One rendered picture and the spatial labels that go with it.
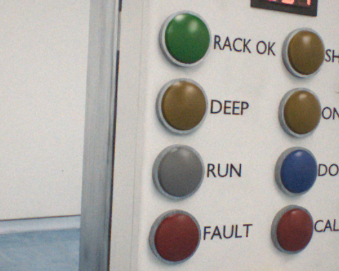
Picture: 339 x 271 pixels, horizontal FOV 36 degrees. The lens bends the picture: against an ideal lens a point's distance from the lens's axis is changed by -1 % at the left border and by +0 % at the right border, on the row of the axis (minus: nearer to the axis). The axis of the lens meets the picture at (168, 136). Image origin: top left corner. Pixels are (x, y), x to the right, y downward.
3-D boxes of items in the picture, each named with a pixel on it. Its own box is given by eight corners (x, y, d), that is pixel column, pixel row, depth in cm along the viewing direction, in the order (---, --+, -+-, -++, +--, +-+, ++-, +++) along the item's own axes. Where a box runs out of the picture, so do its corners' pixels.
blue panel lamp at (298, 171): (319, 194, 32) (321, 150, 32) (282, 195, 31) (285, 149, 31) (310, 192, 33) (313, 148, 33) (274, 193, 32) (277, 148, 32)
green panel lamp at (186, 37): (212, 66, 28) (215, 15, 28) (165, 61, 27) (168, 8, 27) (205, 66, 29) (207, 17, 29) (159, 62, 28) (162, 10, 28)
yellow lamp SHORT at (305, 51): (327, 77, 32) (329, 31, 32) (290, 73, 31) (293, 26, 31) (318, 77, 33) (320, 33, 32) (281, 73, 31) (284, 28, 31)
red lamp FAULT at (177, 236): (201, 262, 29) (204, 213, 29) (155, 266, 28) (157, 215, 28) (194, 258, 30) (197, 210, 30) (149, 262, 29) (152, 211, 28)
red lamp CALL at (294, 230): (314, 252, 32) (318, 208, 32) (278, 255, 31) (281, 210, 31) (306, 248, 33) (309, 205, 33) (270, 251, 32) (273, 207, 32)
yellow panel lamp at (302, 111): (323, 136, 32) (325, 91, 32) (286, 135, 31) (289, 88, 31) (314, 135, 33) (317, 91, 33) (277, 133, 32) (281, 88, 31)
